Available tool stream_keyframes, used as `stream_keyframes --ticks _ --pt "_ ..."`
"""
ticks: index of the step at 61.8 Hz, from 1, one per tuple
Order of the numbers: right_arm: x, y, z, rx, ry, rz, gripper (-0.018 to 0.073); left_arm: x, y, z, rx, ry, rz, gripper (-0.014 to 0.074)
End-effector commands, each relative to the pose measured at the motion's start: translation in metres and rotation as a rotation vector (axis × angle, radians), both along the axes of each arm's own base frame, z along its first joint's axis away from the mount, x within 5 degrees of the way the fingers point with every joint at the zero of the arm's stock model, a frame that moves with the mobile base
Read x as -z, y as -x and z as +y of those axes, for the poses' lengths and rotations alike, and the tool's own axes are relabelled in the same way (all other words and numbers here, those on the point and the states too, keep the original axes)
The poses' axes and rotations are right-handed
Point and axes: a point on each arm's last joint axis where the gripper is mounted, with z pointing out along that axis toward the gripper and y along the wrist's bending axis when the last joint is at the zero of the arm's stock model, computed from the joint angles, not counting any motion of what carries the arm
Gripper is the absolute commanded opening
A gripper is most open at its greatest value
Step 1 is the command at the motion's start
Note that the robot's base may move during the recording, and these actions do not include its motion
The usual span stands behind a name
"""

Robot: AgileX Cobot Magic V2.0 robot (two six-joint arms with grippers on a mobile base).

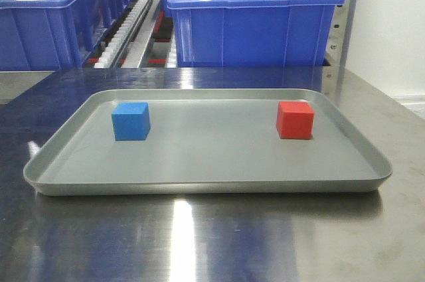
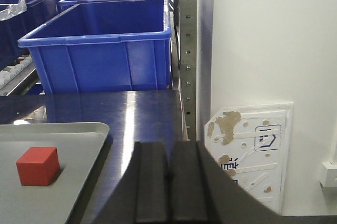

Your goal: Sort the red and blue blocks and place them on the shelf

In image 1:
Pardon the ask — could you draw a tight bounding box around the blue foam cube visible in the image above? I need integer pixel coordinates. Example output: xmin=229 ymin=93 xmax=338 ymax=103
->
xmin=111 ymin=102 xmax=151 ymax=141

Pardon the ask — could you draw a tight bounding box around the steel shelf upright post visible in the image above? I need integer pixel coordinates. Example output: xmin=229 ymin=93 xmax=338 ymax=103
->
xmin=325 ymin=0 xmax=357 ymax=66

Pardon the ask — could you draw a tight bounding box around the red foam cube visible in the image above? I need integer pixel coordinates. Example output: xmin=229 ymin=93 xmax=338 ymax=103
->
xmin=276 ymin=101 xmax=315 ymax=139

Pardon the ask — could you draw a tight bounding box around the blue bin front left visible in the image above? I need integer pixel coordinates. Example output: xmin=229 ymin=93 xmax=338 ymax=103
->
xmin=1 ymin=0 xmax=130 ymax=71

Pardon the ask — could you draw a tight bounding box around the grey metal tray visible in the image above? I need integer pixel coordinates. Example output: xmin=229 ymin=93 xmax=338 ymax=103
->
xmin=23 ymin=89 xmax=392 ymax=196

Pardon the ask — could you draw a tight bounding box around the blue bin front right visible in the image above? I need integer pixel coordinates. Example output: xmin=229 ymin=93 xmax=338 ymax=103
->
xmin=167 ymin=0 xmax=345 ymax=67

